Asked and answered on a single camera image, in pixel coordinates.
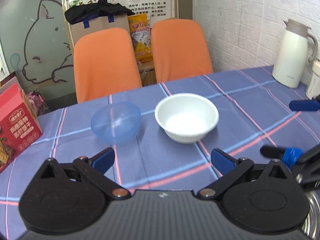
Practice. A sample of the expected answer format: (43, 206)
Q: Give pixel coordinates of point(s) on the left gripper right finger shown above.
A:
(261, 198)

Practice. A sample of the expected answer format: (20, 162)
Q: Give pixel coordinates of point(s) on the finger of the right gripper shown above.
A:
(304, 105)
(288, 156)

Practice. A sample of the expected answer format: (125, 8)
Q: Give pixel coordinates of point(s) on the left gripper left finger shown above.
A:
(66, 198)

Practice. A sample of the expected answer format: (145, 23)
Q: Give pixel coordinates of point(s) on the translucent blue plastic bowl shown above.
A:
(116, 123)

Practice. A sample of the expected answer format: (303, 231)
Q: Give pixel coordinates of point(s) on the white plastic bowl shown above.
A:
(186, 118)

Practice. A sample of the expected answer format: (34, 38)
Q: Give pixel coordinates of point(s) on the white container beside thermos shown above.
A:
(313, 88)

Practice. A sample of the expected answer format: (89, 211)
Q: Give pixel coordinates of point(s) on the white thermos jug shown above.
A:
(297, 48)

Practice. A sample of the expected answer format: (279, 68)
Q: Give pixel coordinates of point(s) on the blue plaid tablecloth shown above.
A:
(253, 109)

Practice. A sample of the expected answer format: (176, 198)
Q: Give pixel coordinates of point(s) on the stainless steel bowl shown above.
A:
(311, 226)

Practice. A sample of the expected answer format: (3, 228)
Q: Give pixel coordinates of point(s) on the red cracker box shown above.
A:
(19, 125)

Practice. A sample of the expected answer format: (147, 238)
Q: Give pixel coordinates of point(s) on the pink floral bag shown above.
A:
(38, 103)

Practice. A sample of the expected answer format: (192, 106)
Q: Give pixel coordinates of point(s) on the right orange chair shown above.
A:
(179, 50)

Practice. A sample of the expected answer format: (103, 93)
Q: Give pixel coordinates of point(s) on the orange chair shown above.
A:
(179, 50)
(104, 64)

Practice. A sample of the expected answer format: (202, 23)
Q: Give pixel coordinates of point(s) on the left orange chair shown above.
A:
(104, 64)

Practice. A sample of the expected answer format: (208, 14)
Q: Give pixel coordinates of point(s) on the yellow snack bag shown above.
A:
(140, 33)

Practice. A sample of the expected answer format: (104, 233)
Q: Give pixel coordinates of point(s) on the black cloth on box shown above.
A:
(79, 13)

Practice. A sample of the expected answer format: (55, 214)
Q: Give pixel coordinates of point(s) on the cardboard box with blue straps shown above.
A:
(92, 25)

